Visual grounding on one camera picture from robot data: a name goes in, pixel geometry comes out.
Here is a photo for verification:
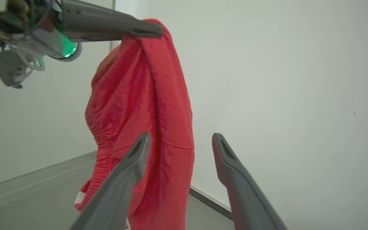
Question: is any red clothing item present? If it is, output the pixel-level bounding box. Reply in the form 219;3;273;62
74;18;195;230

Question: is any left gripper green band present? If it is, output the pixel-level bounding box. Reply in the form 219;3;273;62
0;0;164;62

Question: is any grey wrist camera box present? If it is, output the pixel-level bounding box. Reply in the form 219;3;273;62
0;50;46;89

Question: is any thin black cable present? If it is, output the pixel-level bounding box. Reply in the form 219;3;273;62
24;0;55;32

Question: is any dark grey baseboard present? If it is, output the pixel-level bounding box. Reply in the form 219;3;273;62
188;188;234;221

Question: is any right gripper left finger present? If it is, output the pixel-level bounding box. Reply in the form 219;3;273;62
70;132;152;230

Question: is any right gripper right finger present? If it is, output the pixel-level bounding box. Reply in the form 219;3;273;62
212;133;288;230

